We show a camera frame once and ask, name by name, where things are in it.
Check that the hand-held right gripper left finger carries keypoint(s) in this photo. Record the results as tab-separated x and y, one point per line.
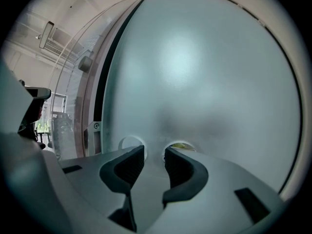
92	181

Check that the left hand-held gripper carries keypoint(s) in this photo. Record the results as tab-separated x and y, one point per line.
29	179

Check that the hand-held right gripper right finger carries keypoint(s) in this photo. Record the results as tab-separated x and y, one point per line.
219	203

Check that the glass door panel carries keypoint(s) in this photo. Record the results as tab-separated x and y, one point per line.
207	69

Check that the metal strike plate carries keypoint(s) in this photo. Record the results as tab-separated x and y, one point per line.
96	140

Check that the person's face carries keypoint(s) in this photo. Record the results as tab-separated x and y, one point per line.
37	112

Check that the grey round glass fitting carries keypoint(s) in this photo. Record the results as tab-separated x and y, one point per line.
85	63

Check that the rectangular ceiling light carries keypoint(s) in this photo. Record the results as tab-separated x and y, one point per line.
46	34

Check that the grey head-worn camera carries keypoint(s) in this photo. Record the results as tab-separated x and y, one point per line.
39	93

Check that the frosted glass wall panel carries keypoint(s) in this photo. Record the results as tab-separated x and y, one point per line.
70	94

